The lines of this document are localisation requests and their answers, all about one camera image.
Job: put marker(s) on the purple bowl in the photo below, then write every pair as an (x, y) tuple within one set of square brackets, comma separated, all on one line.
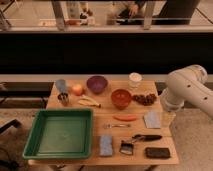
[(97, 84)]

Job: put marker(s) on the wooden table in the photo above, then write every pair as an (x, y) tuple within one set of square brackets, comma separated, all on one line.
[(104, 115)]

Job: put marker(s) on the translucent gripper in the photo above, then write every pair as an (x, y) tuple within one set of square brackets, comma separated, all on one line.
[(167, 118)]

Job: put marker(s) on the bunch of red grapes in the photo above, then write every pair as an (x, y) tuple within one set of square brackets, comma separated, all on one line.
[(145, 100)]

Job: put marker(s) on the grey cloth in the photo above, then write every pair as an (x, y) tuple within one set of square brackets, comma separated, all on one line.
[(152, 120)]

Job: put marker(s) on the blue plastic cup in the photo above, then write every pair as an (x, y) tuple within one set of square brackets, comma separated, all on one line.
[(61, 86)]

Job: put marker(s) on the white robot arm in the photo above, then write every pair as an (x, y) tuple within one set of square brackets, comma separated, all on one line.
[(186, 84)]

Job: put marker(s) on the orange carrot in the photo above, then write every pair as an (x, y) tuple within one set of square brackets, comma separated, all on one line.
[(127, 118)]

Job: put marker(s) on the banana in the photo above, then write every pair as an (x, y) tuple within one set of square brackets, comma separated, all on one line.
[(88, 101)]

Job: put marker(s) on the blue sponge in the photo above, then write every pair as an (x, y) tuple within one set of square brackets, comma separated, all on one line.
[(105, 144)]

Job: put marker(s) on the metal cup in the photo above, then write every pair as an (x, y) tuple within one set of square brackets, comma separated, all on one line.
[(63, 98)]

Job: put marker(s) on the person in background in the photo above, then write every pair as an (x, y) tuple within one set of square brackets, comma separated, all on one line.
[(169, 12)]

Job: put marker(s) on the red apple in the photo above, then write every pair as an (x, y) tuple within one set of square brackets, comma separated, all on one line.
[(77, 89)]

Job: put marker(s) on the green plastic tray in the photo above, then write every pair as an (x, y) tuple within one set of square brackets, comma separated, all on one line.
[(60, 134)]

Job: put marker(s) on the red bowl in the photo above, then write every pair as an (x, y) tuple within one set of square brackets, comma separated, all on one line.
[(121, 98)]

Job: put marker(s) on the white lidded jar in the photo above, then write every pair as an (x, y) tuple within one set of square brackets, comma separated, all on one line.
[(135, 80)]

